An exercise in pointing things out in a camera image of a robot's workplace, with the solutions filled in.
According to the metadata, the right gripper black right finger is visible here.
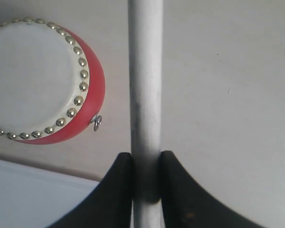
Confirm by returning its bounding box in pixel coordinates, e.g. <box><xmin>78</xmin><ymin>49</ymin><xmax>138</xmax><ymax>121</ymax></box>
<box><xmin>160</xmin><ymin>150</ymin><xmax>278</xmax><ymax>228</ymax></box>

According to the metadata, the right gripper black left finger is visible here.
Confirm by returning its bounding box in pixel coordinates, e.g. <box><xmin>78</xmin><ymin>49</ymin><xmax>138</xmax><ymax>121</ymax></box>
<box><xmin>50</xmin><ymin>152</ymin><xmax>133</xmax><ymax>228</ymax></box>

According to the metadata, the white drumstick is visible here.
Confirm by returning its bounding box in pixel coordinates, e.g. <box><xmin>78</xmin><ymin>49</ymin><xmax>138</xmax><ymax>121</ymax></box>
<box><xmin>128</xmin><ymin>0</ymin><xmax>163</xmax><ymax>228</ymax></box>

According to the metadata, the small red drum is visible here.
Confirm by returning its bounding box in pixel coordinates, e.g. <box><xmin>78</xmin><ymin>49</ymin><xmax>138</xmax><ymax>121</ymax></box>
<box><xmin>0</xmin><ymin>17</ymin><xmax>105</xmax><ymax>145</ymax></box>

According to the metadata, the white plastic tray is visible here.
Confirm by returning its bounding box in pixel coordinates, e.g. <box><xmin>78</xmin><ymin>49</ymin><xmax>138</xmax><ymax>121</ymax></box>
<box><xmin>0</xmin><ymin>160</ymin><xmax>98</xmax><ymax>228</ymax></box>

